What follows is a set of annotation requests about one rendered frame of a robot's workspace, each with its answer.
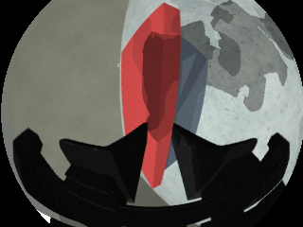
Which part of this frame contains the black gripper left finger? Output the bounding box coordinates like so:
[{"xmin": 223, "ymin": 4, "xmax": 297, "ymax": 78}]
[{"xmin": 59, "ymin": 122, "xmax": 148, "ymax": 203}]

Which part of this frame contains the red square lid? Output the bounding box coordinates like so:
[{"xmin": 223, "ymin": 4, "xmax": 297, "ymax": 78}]
[{"xmin": 121, "ymin": 3, "xmax": 181, "ymax": 188}]

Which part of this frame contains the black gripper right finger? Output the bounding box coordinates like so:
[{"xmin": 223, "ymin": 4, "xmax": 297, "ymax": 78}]
[{"xmin": 171, "ymin": 123, "xmax": 258, "ymax": 201}]

